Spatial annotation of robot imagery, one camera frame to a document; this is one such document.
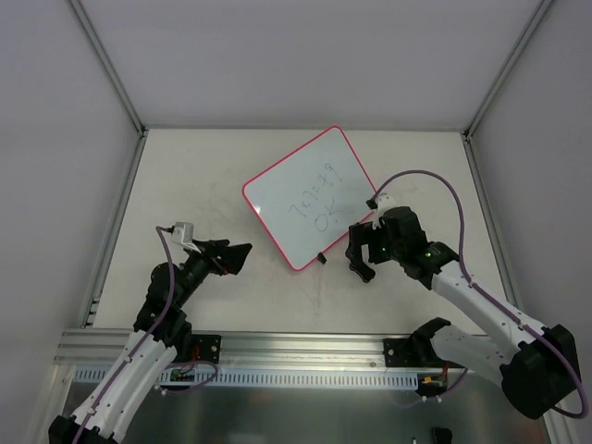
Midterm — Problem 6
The pink-framed whiteboard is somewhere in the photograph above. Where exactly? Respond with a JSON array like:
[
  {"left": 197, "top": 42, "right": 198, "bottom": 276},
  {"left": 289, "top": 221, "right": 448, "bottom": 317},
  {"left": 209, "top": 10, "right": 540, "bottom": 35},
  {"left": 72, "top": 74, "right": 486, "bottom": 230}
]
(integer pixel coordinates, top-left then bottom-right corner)
[{"left": 241, "top": 126, "right": 376, "bottom": 272}]

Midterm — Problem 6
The black whiteboard eraser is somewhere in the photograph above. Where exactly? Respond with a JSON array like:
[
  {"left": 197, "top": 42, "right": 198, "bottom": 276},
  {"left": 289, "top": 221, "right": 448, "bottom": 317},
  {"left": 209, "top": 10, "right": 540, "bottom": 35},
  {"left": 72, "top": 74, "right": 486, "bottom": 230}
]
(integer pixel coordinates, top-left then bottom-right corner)
[{"left": 349, "top": 261, "right": 376, "bottom": 283}]

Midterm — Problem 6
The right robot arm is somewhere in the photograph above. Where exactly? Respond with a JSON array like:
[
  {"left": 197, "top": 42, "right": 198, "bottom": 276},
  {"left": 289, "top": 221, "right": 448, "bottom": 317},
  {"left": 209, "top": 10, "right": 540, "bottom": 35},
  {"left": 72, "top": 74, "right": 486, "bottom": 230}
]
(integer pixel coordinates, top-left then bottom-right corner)
[{"left": 346, "top": 195, "right": 588, "bottom": 419}]

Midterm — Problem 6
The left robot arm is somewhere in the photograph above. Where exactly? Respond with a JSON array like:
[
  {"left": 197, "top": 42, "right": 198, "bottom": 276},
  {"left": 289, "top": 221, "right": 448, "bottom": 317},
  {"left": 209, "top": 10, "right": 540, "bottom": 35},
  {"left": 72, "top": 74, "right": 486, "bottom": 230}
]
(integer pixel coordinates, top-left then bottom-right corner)
[{"left": 48, "top": 240, "right": 253, "bottom": 443}]

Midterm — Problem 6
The black object bottom edge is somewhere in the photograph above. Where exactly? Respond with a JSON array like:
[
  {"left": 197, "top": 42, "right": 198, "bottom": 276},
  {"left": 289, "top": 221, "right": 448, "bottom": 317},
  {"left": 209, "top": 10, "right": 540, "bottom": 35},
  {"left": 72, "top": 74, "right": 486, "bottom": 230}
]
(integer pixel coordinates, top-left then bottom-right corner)
[{"left": 432, "top": 427, "right": 453, "bottom": 444}]

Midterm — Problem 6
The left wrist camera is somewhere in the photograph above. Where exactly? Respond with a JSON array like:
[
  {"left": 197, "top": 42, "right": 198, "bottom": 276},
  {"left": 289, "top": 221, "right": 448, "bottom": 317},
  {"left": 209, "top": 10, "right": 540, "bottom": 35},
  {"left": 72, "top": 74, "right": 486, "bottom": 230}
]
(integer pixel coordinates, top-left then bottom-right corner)
[{"left": 170, "top": 221, "right": 203, "bottom": 253}]

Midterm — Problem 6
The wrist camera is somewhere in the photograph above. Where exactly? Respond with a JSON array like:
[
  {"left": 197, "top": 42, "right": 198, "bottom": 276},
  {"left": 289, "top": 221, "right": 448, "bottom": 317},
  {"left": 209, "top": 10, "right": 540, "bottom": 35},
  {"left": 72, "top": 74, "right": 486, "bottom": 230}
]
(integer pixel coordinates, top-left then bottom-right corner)
[
  {"left": 366, "top": 193, "right": 397, "bottom": 230},
  {"left": 170, "top": 221, "right": 203, "bottom": 253}
]

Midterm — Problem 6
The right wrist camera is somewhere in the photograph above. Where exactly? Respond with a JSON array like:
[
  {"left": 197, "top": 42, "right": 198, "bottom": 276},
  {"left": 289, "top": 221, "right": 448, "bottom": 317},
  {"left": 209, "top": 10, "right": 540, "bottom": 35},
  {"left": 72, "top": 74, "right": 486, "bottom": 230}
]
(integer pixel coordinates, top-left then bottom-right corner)
[{"left": 366, "top": 193, "right": 397, "bottom": 230}]

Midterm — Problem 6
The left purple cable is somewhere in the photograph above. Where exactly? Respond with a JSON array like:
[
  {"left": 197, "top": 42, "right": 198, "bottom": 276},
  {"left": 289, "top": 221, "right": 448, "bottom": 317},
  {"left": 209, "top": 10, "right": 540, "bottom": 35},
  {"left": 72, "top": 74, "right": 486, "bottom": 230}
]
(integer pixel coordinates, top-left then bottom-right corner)
[{"left": 73, "top": 225, "right": 220, "bottom": 444}]

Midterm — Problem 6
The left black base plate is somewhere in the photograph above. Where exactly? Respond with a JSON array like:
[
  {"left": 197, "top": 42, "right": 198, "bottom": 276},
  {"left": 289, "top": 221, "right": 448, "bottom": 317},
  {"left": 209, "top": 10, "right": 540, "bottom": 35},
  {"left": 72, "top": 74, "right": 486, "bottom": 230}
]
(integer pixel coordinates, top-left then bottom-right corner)
[{"left": 190, "top": 334, "right": 222, "bottom": 364}]

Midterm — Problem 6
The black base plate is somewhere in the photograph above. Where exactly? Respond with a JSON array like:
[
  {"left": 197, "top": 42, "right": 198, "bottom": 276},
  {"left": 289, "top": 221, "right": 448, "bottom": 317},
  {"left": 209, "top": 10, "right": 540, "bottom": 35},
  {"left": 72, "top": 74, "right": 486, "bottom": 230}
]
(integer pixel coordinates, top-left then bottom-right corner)
[
  {"left": 190, "top": 334, "right": 222, "bottom": 364},
  {"left": 382, "top": 337, "right": 442, "bottom": 368}
]

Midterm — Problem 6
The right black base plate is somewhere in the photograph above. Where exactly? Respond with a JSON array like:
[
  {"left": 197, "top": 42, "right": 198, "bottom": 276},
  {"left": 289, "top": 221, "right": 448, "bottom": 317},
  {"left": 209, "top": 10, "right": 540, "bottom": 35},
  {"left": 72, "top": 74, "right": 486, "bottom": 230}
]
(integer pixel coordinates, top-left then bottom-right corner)
[{"left": 382, "top": 337, "right": 442, "bottom": 368}]

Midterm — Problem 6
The aluminium mounting rail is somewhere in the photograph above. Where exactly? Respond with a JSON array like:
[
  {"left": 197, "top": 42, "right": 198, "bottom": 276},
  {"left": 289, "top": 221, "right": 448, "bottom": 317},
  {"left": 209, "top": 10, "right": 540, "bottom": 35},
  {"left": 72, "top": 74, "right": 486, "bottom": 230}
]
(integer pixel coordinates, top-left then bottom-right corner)
[{"left": 53, "top": 328, "right": 408, "bottom": 372}]

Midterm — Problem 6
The white slotted cable duct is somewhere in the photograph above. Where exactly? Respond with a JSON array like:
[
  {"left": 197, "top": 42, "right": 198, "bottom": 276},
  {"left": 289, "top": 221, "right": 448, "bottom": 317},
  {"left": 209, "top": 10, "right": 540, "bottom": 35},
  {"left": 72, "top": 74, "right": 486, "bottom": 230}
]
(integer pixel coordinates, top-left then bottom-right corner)
[{"left": 73, "top": 366, "right": 419, "bottom": 391}]

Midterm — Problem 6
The right aluminium frame post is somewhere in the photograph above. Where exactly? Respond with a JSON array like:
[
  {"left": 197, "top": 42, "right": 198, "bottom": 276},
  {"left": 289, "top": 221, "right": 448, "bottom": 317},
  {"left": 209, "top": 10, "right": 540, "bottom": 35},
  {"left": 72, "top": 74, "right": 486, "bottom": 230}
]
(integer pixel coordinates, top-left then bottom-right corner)
[{"left": 462, "top": 0, "right": 556, "bottom": 140}]

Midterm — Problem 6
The aluminium frame post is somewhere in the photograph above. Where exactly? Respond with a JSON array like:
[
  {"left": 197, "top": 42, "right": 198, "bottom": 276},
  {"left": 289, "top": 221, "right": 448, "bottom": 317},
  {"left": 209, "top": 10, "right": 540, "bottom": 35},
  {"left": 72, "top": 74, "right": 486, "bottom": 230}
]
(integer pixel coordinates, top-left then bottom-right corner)
[
  {"left": 462, "top": 0, "right": 556, "bottom": 140},
  {"left": 65, "top": 0, "right": 146, "bottom": 136}
]

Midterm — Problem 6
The left aluminium frame post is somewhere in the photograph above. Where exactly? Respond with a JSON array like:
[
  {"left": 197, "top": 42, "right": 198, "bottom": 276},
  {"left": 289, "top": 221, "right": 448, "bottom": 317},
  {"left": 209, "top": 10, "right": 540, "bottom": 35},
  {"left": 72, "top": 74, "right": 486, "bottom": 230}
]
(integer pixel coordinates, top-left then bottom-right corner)
[{"left": 65, "top": 0, "right": 146, "bottom": 136}]

